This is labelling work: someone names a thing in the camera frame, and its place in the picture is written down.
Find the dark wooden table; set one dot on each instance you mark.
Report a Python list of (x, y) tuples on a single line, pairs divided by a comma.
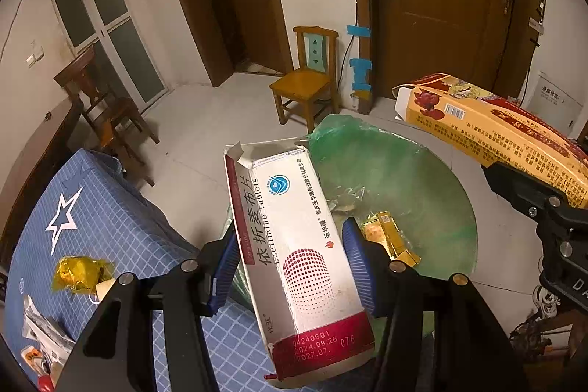
[(32, 171)]

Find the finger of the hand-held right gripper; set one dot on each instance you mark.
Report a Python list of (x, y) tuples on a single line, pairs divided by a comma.
[(519, 190), (579, 153)]

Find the green lined trash bin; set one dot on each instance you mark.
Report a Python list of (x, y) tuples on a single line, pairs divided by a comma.
[(413, 190)]

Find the blue tape strip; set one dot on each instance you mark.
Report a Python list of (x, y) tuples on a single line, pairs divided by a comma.
[(360, 73), (359, 31)]

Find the white wall notice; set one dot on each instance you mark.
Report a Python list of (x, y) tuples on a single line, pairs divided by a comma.
[(553, 105)]

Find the dark wooden chair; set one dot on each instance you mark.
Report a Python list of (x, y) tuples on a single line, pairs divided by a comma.
[(115, 112)]

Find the cream block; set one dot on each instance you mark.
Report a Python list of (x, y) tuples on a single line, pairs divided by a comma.
[(104, 288)]

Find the patterned white shoe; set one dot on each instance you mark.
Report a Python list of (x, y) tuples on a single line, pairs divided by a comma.
[(546, 302)]

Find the blue star checked blanket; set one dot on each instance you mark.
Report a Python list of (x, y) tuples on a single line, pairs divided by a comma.
[(115, 213)]

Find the yellow printed carton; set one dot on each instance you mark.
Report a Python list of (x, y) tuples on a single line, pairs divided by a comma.
[(496, 130)]

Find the brown wooden door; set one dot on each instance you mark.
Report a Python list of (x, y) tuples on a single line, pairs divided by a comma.
[(441, 6)]

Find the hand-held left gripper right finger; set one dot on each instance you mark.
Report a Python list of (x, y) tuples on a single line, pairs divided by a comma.
[(356, 263)]

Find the white red medicine box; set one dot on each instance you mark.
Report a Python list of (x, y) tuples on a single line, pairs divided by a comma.
[(294, 236)]

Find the red round fruit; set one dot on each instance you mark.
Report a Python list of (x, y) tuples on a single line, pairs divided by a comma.
[(46, 385)]

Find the white wall switch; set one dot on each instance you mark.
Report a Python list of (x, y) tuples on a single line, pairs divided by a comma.
[(35, 56)]

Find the yellow crumpled wrapper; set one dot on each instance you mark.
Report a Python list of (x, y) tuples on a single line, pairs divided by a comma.
[(80, 275)]

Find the frosted glass door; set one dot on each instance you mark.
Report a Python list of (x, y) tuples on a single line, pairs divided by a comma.
[(105, 15)]

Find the small light wooden chair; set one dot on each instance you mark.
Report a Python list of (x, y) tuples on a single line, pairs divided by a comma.
[(303, 79)]

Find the white papers at table edge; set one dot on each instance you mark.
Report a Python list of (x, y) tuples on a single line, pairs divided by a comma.
[(46, 327)]

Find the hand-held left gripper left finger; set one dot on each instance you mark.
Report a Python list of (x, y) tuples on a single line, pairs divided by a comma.
[(224, 270)]

